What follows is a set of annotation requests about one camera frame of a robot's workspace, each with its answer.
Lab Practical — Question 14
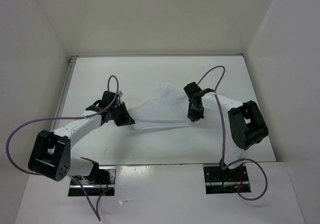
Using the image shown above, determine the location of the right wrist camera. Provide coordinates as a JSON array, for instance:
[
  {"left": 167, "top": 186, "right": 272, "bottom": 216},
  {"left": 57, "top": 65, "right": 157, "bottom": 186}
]
[{"left": 200, "top": 88, "right": 214, "bottom": 96}]

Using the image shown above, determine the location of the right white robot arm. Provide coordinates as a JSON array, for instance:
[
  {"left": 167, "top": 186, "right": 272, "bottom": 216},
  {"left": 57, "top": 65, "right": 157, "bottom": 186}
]
[{"left": 183, "top": 82, "right": 269, "bottom": 151}]

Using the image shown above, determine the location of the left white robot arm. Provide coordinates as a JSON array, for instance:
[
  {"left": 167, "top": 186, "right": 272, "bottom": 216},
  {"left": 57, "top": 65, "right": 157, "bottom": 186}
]
[{"left": 28, "top": 91, "right": 135, "bottom": 184}]

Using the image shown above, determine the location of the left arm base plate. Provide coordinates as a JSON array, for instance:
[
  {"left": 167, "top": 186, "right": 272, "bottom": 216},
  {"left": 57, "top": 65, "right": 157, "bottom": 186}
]
[{"left": 68, "top": 166, "right": 117, "bottom": 197}]

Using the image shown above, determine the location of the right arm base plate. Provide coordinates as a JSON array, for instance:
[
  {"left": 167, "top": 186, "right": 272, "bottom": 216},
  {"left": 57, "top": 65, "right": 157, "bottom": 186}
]
[{"left": 203, "top": 165, "right": 251, "bottom": 195}]

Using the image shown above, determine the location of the white skirt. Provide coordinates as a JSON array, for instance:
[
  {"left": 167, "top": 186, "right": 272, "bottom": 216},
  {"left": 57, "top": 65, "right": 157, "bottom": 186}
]
[{"left": 129, "top": 84, "right": 192, "bottom": 130}]

